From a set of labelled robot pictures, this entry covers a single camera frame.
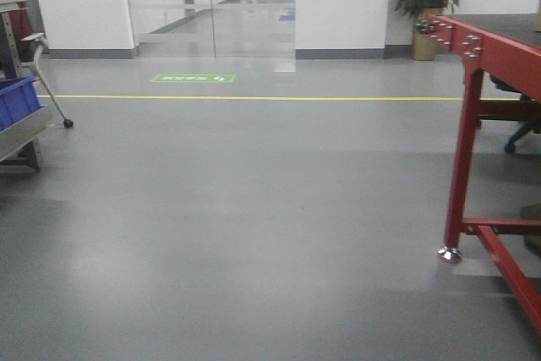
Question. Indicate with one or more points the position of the blue plastic bin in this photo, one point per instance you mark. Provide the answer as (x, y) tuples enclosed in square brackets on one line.
[(18, 100)]

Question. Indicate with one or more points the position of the green floor sign sticker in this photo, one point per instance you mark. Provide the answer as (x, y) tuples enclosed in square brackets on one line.
[(194, 78)]

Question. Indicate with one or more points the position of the glass double door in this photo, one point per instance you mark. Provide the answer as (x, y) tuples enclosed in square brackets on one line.
[(214, 28)]

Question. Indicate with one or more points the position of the grey metal shelf rack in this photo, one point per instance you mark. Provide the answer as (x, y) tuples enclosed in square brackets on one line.
[(19, 143)]

